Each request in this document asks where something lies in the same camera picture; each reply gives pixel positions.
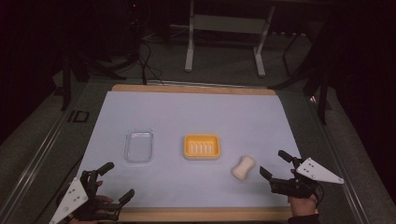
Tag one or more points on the person's left hand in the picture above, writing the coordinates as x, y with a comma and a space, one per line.
104, 199

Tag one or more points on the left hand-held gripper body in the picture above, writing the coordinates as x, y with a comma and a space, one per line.
72, 196

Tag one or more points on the clear plastic container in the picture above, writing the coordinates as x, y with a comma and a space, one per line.
138, 146

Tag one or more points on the white metal stand frame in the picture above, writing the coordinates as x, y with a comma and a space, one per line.
229, 24

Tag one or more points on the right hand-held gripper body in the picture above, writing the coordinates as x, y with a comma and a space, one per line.
314, 171

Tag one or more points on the pale blue table sheet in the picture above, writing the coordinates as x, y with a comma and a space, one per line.
193, 180

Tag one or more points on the yellow soap dish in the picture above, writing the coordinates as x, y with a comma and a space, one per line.
202, 146

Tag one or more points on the white soap bar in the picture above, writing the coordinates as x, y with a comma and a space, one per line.
243, 167

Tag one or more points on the black tripod stand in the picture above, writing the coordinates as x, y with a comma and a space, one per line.
79, 70
317, 81

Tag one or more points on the aluminium rail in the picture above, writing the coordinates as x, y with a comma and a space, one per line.
339, 161
34, 165

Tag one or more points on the person's right hand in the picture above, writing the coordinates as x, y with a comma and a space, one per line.
302, 206

